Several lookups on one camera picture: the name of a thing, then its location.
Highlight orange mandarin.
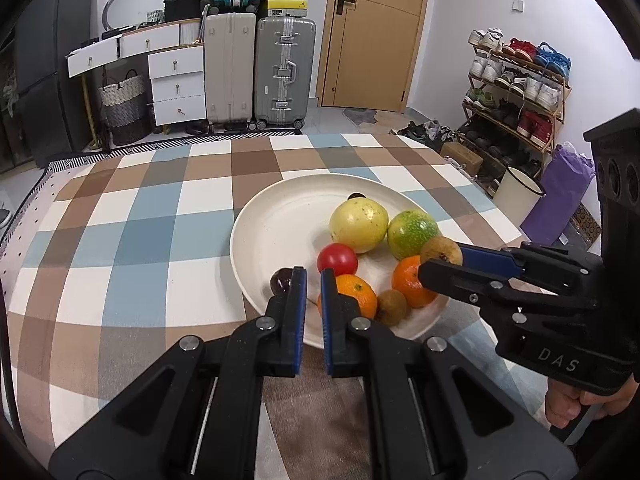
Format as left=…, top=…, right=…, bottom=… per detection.
left=317, top=274, right=378, bottom=320
left=391, top=255, right=438, bottom=309

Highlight wooden shoe rack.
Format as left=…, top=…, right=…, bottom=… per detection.
left=457, top=30, right=573, bottom=196

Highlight black refrigerator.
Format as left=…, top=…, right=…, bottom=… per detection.
left=12, top=0, right=96, bottom=168

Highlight small cardboard box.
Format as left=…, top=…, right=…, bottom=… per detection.
left=440, top=142, right=485, bottom=176

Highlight white round plate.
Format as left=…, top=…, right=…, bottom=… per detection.
left=230, top=173, right=453, bottom=351

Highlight person's right hand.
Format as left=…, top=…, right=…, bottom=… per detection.
left=545, top=377, right=640, bottom=428

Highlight yellow round guava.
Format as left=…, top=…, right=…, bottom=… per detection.
left=329, top=198, right=390, bottom=254

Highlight beige suitcase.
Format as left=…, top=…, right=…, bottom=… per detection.
left=204, top=12, right=257, bottom=128

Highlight white drawer cabinet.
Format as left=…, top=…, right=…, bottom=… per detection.
left=66, top=22, right=207, bottom=126

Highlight purple bag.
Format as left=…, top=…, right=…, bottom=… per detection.
left=520, top=142, right=596, bottom=246

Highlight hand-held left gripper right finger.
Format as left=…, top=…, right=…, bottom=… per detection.
left=320, top=267, right=581, bottom=480

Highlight black cable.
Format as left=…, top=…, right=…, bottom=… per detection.
left=0, top=280, right=23, bottom=436

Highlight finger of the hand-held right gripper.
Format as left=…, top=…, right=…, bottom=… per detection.
left=457, top=242, right=603, bottom=291
left=417, top=259, right=601, bottom=313

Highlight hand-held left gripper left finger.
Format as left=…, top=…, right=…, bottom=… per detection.
left=47, top=266, right=307, bottom=480

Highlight red cherry tomato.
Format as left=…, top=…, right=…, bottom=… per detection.
left=317, top=243, right=359, bottom=276

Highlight grey aluminium suitcase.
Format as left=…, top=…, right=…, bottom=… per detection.
left=252, top=16, right=317, bottom=131

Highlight shoes on floor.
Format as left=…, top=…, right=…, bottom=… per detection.
left=397, top=120, right=456, bottom=153

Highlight woven laundry basket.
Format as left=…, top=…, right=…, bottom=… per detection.
left=97, top=70, right=152, bottom=146

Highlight white cylinder appliance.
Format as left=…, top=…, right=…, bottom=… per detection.
left=179, top=19, right=205, bottom=45

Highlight grey floor mat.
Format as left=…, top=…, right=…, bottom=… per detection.
left=342, top=107, right=378, bottom=126

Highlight wooden door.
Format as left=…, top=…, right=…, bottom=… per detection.
left=317, top=0, right=433, bottom=113

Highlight green yellow guava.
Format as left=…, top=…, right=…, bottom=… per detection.
left=387, top=210, right=441, bottom=261

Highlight brown round kiwi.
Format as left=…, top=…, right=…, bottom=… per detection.
left=420, top=236, right=463, bottom=267
left=375, top=288, right=408, bottom=326

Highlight white bin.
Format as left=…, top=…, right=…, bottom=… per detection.
left=492, top=165, right=546, bottom=228

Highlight yellow black box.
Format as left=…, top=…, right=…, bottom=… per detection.
left=263, top=0, right=305, bottom=18

